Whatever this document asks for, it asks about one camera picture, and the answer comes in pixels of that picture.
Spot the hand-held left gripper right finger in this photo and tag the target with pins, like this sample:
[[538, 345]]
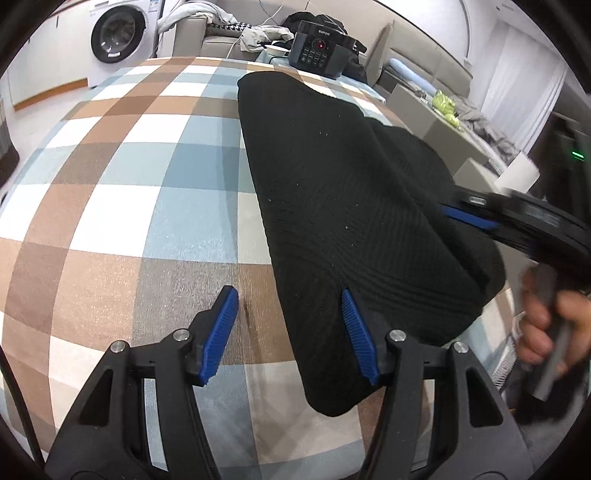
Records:
[[360, 341]]

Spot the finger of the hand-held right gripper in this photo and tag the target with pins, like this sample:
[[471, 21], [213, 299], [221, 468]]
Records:
[[471, 218]]

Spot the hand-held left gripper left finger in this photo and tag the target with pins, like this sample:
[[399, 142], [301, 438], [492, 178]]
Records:
[[217, 341]]

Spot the black knit sweater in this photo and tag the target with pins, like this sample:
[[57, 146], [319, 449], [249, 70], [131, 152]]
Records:
[[332, 184]]

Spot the pile of black clothes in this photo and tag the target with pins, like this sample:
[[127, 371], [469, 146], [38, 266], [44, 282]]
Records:
[[295, 21]]

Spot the person's right hand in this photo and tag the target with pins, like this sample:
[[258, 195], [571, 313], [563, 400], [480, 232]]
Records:
[[535, 323]]

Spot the white paper roll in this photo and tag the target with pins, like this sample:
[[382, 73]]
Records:
[[519, 173]]

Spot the black appliance with green light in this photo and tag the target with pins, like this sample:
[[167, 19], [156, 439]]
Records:
[[570, 152]]

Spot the grey crumpled cloth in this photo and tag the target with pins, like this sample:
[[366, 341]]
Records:
[[489, 129]]

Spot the green soft toy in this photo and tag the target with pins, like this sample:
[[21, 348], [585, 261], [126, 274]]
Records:
[[443, 101], [452, 121]]

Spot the grey side cabinet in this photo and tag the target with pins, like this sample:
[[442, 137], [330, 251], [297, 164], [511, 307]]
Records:
[[415, 115]]

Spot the light blue pillow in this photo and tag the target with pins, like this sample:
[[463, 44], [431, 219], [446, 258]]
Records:
[[411, 74]]

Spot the checkered brown blue blanket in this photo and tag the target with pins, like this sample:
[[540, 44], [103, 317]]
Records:
[[115, 207]]

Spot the teal tablecloth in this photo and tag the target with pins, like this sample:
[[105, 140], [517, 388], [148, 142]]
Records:
[[355, 85]]

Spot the black electric pressure cooker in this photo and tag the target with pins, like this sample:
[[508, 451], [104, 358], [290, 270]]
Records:
[[323, 50]]

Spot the white bowl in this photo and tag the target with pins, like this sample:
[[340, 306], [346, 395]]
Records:
[[277, 50]]

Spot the light grey garment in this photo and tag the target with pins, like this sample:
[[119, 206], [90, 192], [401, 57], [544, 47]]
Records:
[[261, 37]]

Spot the grey ribbed basket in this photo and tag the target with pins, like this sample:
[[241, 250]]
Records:
[[3, 129]]

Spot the beige sofa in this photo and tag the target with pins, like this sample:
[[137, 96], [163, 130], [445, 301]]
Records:
[[189, 39]]

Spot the houndstooth cushion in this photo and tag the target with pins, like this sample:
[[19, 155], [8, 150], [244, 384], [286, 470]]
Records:
[[226, 28]]

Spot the white washing machine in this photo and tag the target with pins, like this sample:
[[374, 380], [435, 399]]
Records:
[[115, 37]]

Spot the white laundry cabinet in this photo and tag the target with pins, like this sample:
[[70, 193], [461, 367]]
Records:
[[51, 60]]

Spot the white crumpled blanket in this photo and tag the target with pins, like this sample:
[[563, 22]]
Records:
[[194, 9]]

